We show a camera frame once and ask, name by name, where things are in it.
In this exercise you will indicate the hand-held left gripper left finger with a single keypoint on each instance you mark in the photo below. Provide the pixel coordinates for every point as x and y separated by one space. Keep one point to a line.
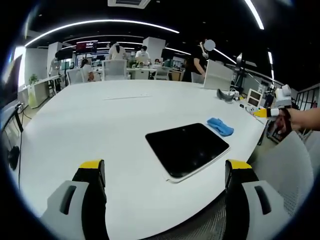
75 210

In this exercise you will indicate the white mesh office chair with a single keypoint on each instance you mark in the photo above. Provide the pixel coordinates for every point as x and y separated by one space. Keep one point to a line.
75 76
114 70
287 165

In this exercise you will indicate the dark grey headset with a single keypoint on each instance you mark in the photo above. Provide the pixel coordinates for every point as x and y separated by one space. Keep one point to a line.
225 96

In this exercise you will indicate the white framed box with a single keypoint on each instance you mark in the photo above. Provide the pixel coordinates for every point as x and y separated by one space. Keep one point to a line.
253 97

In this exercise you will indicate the white desk partition panel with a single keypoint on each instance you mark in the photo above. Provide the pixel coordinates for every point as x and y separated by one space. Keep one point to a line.
218 75

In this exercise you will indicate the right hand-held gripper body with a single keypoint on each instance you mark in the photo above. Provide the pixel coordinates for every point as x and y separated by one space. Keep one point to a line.
283 98

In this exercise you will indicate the large dark monitor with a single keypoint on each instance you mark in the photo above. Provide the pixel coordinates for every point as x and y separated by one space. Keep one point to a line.
10 80

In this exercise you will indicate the blue cleaning cloth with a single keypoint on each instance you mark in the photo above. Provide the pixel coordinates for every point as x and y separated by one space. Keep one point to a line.
221 127

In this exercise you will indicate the green potted plant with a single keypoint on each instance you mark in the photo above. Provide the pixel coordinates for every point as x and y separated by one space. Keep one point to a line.
33 79

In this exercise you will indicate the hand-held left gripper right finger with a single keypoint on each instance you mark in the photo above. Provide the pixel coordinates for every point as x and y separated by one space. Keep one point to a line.
252 212

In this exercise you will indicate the white game controller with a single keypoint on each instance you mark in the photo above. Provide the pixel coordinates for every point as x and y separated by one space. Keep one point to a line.
250 109

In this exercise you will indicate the wall screen with red picture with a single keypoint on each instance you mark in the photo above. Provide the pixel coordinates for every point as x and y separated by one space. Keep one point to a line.
87 46

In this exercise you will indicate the person's right hand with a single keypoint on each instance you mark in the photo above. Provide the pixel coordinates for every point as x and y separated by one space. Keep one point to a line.
294 119

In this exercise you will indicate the black tablet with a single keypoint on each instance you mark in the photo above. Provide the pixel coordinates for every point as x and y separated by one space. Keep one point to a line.
186 148

